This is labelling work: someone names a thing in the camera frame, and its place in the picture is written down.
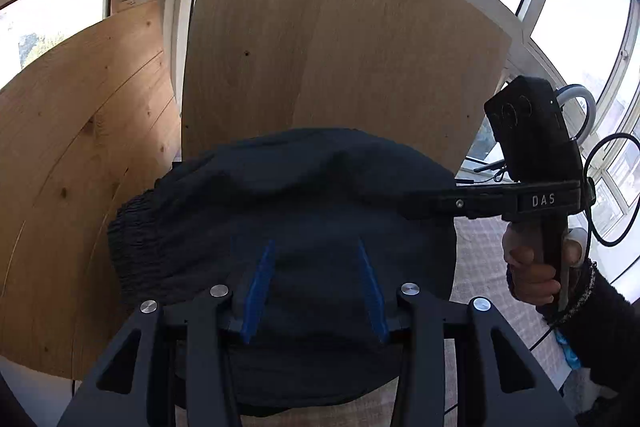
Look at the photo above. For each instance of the dark grey pants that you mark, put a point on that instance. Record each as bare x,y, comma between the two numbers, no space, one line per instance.
300,217

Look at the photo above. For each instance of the pine wood board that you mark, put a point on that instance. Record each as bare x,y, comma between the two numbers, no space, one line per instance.
75,182

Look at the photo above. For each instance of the large plywood board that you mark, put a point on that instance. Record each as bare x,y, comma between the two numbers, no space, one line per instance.
340,52

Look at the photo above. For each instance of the person's right hand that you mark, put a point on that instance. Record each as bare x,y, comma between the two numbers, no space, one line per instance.
530,267

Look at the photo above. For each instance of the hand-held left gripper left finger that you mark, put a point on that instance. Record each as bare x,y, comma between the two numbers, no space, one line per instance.
257,287

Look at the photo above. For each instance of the blue plastic bag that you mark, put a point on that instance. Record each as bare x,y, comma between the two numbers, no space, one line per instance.
569,349

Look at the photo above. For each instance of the checkered pink tablecloth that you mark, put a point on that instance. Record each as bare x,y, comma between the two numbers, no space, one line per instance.
495,297

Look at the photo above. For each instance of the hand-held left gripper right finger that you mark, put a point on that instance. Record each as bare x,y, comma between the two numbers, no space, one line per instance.
372,292

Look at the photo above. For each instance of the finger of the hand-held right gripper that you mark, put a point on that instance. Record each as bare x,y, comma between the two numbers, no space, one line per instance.
450,202

